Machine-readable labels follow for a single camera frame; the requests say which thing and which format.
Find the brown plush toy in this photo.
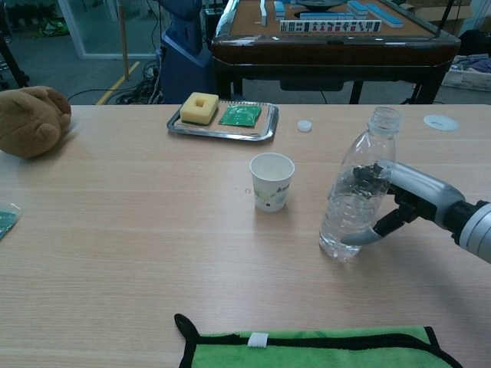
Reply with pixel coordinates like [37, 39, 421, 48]
[0, 85, 72, 159]

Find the dark round mahjong dish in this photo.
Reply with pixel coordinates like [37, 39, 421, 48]
[295, 0, 344, 11]

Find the yellow sponge with square hole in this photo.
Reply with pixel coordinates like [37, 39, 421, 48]
[179, 91, 220, 127]

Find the blue machine base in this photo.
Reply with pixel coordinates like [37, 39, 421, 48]
[155, 0, 216, 104]

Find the black floor cable bundle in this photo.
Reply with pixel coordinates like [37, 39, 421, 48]
[68, 61, 166, 105]

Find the black tripod leg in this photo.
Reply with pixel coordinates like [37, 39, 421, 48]
[0, 34, 31, 90]

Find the thin black pole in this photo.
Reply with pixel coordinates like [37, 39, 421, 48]
[433, 0, 454, 39]

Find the white printed paper cup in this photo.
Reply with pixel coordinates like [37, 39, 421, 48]
[249, 152, 296, 214]

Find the green black-edged microfiber cloth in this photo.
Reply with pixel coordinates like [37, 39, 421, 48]
[173, 313, 464, 368]

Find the face-up mahjong tile row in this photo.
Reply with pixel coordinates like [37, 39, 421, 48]
[279, 19, 383, 34]

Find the white round lid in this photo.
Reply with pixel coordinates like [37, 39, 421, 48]
[423, 113, 460, 132]

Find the dark wooden mahjong table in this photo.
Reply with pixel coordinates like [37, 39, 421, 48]
[210, 0, 462, 105]

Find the brown spiral notebook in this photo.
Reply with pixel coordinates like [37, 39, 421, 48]
[174, 99, 270, 136]

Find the green foil packet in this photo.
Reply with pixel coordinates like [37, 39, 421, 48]
[218, 105, 264, 127]

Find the rectangular metal tray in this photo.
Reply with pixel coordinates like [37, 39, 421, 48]
[166, 100, 280, 143]

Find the wooden pole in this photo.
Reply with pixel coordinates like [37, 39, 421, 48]
[117, 0, 130, 81]

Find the green packet at left edge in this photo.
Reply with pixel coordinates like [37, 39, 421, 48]
[0, 202, 22, 242]

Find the transparent plastic water bottle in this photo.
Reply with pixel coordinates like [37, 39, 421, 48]
[318, 106, 404, 264]

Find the white plastic basket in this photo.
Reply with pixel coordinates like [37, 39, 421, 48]
[440, 56, 491, 92]

